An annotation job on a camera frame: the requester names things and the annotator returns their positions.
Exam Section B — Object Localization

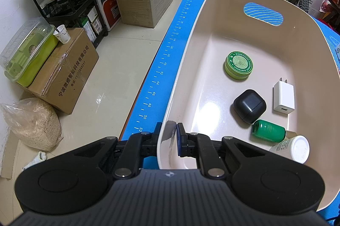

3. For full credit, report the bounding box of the black earbuds case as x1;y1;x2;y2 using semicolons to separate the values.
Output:
233;89;267;124

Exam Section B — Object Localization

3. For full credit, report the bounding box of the green small bottle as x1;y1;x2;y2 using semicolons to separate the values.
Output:
251;119;297;143

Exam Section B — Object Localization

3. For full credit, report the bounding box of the green round tin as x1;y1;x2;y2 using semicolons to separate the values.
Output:
224;51;253;80

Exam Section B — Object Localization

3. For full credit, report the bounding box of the white usb charger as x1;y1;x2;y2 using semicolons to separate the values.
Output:
273;79;295;115

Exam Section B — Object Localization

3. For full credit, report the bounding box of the white round bottle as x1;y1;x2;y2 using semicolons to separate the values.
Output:
269;135;310;164

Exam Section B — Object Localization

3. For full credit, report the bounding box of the beige plastic storage bin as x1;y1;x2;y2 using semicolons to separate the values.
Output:
157;0;339;209

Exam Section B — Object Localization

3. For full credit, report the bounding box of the blue silicone mat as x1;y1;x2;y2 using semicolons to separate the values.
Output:
123;0;339;223

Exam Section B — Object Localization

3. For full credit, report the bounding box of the brown floor cardboard box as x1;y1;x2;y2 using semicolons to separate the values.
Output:
25;28;99;114

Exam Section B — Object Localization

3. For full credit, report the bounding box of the bag of grain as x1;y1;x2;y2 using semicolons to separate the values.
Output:
1;97;62;151

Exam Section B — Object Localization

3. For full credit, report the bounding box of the white paper cup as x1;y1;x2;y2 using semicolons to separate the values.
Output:
53;24;71;44

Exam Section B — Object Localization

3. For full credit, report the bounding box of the green clear food container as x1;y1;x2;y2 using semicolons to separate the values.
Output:
1;17;58;87

